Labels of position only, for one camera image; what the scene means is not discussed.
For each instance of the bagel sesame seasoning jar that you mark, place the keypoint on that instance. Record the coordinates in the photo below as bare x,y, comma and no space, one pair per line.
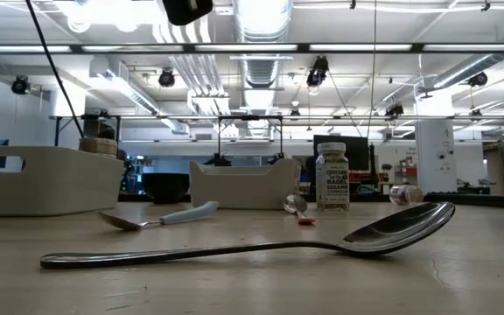
333,184

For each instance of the small glass spice jar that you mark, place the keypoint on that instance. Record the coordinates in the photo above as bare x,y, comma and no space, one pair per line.
405,195

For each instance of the dark steel spoon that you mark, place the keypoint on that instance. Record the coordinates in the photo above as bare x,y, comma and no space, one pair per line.
392,232

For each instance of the red bowl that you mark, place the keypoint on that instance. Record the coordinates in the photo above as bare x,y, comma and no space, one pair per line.
165,188

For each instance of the black monitor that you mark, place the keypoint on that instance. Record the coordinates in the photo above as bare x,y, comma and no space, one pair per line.
359,153

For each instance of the black ceiling spotlight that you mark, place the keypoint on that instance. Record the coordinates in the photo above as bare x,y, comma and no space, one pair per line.
20,84
317,72
166,79
394,110
478,79

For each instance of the white column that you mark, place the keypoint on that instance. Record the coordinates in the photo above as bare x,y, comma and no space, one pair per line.
436,149

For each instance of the black metal frame stand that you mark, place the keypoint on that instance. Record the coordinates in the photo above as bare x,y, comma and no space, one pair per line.
249,117

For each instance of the silver ventilation duct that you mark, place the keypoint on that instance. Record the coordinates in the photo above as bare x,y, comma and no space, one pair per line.
263,17

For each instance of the black table frame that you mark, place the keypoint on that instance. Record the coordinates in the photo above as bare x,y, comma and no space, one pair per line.
453,200

